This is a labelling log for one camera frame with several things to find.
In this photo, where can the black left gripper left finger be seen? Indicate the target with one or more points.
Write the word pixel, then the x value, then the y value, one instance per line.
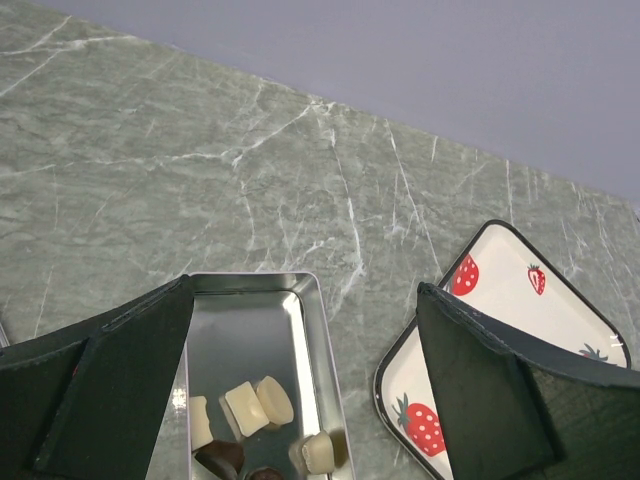
pixel 87 401

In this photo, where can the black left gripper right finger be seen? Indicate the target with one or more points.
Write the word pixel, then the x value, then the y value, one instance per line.
pixel 513 406

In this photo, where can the white block chocolate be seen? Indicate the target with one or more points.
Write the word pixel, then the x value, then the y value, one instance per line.
pixel 246 409

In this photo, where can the dark brown chocolate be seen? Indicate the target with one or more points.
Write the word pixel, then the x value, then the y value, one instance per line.
pixel 265 473

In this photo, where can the white chocolate in tin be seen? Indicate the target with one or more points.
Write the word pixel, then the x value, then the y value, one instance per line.
pixel 200 430

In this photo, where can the dark chocolate shard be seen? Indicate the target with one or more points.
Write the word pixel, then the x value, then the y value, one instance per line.
pixel 223 459

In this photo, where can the white disc chocolate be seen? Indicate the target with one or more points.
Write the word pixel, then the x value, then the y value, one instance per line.
pixel 274 401

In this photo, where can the white strawberry square plate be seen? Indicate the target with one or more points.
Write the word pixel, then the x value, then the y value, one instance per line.
pixel 503 275

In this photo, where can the silver metal tin box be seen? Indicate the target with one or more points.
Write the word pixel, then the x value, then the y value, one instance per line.
pixel 246 326

